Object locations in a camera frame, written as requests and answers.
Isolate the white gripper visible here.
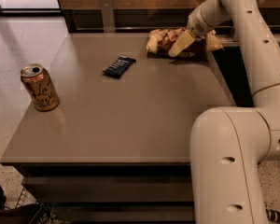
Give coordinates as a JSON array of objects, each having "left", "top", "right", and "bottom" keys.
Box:
[{"left": 168, "top": 6, "right": 213, "bottom": 57}]

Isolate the orange soda can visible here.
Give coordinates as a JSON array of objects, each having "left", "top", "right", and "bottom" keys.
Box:
[{"left": 21, "top": 63, "right": 60, "bottom": 112}]

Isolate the upper grey drawer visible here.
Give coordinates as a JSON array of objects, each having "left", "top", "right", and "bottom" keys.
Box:
[{"left": 22, "top": 176, "right": 193, "bottom": 203}]

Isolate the wire basket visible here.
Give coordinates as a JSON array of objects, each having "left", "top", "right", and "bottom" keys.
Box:
[{"left": 15, "top": 188, "right": 60, "bottom": 224}]

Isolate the brown chip bag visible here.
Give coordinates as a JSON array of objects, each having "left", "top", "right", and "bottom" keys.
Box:
[{"left": 146, "top": 27, "right": 223, "bottom": 59}]

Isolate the dark blue snack bar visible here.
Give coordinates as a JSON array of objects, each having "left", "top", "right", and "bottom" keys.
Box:
[{"left": 103, "top": 56, "right": 136, "bottom": 78}]

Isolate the grey drawer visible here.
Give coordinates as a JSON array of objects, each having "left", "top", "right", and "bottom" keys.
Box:
[
  {"left": 53, "top": 203, "right": 195, "bottom": 224},
  {"left": 22, "top": 176, "right": 193, "bottom": 203}
]

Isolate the lower grey drawer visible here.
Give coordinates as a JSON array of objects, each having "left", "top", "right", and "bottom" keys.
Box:
[{"left": 53, "top": 203, "right": 195, "bottom": 224}]

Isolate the left metal rail bracket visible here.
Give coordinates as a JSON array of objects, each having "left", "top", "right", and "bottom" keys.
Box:
[{"left": 99, "top": 0, "right": 116, "bottom": 33}]

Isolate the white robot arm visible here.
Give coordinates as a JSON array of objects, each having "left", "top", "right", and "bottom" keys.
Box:
[{"left": 169, "top": 0, "right": 280, "bottom": 224}]

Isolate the black white striped tool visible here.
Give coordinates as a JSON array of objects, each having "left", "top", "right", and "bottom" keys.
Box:
[{"left": 266, "top": 210, "right": 280, "bottom": 223}]

